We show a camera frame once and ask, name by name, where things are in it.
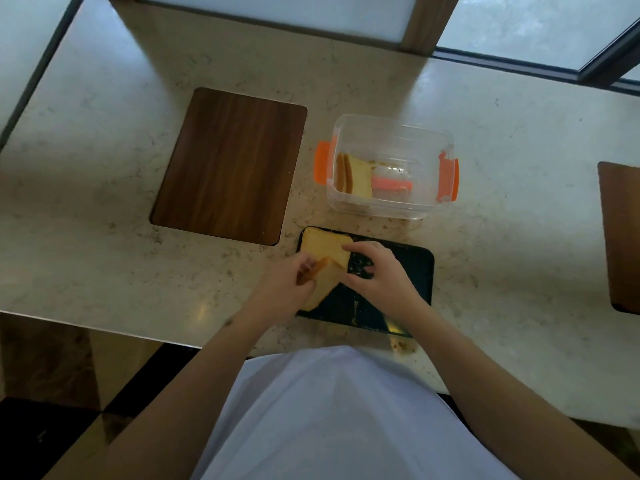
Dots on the clear container with orange clips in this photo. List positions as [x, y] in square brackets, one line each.
[395, 144]

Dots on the person's right hand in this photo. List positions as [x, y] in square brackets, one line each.
[390, 289]

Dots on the person's left hand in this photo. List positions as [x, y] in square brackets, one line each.
[280, 299]

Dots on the person's left forearm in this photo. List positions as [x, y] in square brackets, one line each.
[185, 409]

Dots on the dark green tray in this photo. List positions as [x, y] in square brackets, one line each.
[415, 274]

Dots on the white shirt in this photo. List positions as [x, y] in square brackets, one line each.
[345, 419]

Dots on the person's right forearm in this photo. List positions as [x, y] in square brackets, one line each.
[500, 409]

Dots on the yellow bread slice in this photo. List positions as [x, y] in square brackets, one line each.
[340, 173]
[327, 282]
[361, 177]
[322, 244]

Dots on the dark metal window frame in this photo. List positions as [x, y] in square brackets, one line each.
[612, 57]

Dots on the brown wooden inlay panel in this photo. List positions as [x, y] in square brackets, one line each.
[622, 234]
[230, 164]

